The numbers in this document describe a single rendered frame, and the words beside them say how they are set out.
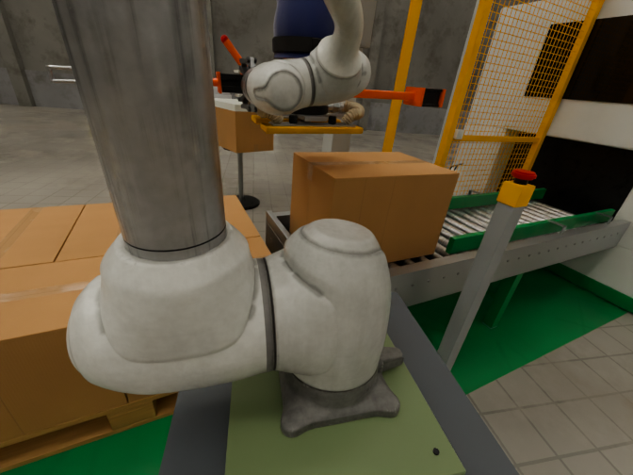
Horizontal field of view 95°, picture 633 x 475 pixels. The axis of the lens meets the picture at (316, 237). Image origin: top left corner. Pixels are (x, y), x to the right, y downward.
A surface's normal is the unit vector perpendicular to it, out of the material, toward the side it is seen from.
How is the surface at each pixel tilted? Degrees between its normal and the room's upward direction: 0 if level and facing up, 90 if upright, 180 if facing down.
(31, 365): 90
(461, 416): 0
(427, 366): 0
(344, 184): 90
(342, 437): 4
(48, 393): 90
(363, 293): 67
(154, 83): 92
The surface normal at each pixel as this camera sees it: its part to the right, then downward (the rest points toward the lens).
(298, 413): -0.07, -0.79
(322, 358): 0.18, 0.48
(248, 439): 0.05, -0.91
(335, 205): 0.41, 0.45
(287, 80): 0.33, 0.26
